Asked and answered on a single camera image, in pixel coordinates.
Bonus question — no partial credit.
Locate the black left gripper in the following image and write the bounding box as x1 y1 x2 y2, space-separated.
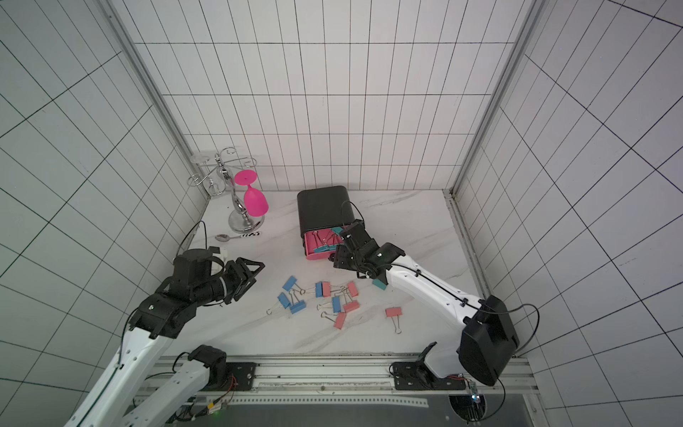
193 257 266 306

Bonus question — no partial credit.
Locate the pink top drawer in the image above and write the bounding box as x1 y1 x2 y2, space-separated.
303 227 343 261

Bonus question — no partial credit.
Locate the pink binder clip bottom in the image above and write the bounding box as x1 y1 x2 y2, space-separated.
320 311 347 330

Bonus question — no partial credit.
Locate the pink binder clip lone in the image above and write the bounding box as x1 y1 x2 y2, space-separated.
385 307 403 334

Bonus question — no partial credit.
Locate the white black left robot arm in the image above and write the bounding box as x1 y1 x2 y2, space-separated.
67 247 265 426

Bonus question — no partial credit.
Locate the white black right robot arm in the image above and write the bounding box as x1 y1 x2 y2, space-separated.
331 243 519 386

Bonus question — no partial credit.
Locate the blue binder clip far left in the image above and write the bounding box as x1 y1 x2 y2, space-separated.
266 292 292 316

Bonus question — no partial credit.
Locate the blue binder clip centre lower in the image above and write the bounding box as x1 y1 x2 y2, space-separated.
317 295 343 313

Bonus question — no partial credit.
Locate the blue binder clip top left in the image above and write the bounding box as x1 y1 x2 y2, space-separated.
282 276 306 295

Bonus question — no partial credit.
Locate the black drawer cabinet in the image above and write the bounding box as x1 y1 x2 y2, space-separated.
297 186 355 238

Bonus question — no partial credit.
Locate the blue binder clip lower left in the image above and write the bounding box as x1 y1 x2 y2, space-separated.
289 292 307 314

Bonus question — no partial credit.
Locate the metal spoon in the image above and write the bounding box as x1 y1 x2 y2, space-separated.
215 234 241 243

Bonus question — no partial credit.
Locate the chrome glass rack stand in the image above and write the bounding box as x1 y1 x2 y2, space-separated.
199 146 265 236

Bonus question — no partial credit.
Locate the magenta plastic wine glass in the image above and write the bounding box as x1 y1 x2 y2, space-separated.
234 170 270 217

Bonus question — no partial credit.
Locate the clear wine glass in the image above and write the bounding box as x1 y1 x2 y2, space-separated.
187 152 227 197

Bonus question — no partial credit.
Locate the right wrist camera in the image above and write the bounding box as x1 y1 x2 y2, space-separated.
341 220 379 254

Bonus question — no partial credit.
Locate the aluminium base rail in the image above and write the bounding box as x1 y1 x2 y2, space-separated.
189 353 542 412

